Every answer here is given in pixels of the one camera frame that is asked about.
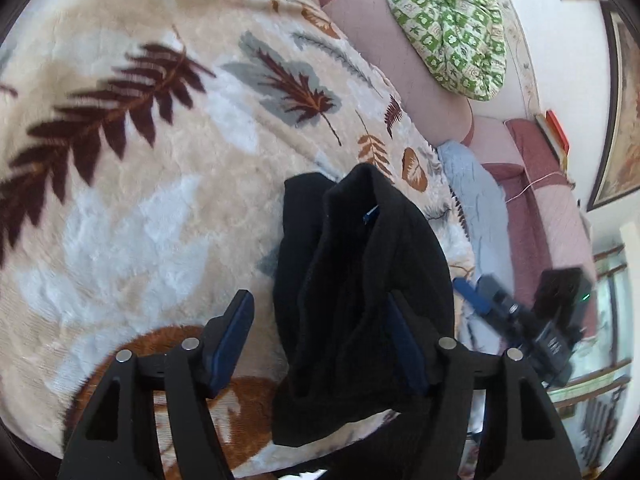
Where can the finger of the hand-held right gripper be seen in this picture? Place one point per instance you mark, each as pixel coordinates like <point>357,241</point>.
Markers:
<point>475,297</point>
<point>495,292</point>

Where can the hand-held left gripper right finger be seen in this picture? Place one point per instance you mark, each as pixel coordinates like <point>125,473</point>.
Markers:
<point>407,355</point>

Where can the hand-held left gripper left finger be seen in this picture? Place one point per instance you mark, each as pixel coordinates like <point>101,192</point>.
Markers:
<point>230,345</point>

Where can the black pants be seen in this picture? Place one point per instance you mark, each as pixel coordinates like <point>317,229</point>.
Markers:
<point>350,285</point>

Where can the wooden glass cabinet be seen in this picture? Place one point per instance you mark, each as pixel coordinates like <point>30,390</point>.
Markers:
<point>605,375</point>

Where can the light blue cloth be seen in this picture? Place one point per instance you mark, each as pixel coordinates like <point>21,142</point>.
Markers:
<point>480,200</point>

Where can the red and orange book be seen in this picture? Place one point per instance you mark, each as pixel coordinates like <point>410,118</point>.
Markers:
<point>555,132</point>

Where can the leaf print fleece blanket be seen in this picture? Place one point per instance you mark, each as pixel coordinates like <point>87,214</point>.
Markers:
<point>125,210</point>

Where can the green patterned cloth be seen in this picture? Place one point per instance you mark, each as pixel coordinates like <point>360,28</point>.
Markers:
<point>450,35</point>

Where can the pink sofa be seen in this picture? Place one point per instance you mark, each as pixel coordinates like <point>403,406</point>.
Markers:
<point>370,35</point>

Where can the framed wall picture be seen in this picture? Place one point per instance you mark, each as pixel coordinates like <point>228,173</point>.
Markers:
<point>622,125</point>

